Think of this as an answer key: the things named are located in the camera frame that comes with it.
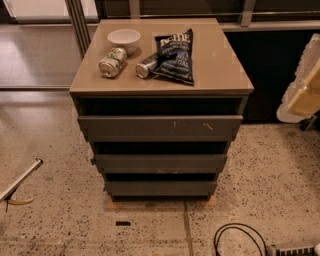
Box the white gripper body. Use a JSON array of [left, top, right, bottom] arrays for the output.
[[276, 33, 320, 123]]

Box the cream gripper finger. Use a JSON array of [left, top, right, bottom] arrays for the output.
[[302, 59, 320, 94], [288, 90, 320, 117]]

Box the grey bottom drawer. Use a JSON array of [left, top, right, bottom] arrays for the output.
[[105, 181, 217, 196]]

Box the grey drawer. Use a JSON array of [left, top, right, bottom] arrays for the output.
[[78, 115, 243, 142], [105, 181, 217, 196], [95, 154, 227, 174]]

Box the grey top drawer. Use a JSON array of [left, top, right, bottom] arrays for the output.
[[78, 115, 243, 142]]

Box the grey drawer cabinet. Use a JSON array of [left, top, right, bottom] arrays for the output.
[[68, 17, 255, 203]]

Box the grey middle drawer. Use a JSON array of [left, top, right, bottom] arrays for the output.
[[95, 154, 227, 174]]

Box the black kettle chips bag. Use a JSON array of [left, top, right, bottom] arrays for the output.
[[153, 29, 194, 85]]

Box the grey power strip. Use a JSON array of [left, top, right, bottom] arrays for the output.
[[267, 245, 317, 256]]

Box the dark silver can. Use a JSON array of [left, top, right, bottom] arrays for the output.
[[135, 53, 158, 79]]

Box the white bowl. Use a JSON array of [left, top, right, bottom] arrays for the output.
[[107, 29, 141, 56]]

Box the green soda can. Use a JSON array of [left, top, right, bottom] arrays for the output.
[[99, 47, 127, 78]]

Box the yellow curved piece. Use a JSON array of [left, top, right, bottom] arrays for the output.
[[7, 198, 34, 206]]

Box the metal bar on left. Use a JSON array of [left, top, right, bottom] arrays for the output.
[[0, 157, 43, 205]]

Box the black cable loop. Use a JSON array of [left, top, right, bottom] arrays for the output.
[[213, 222, 268, 256]]

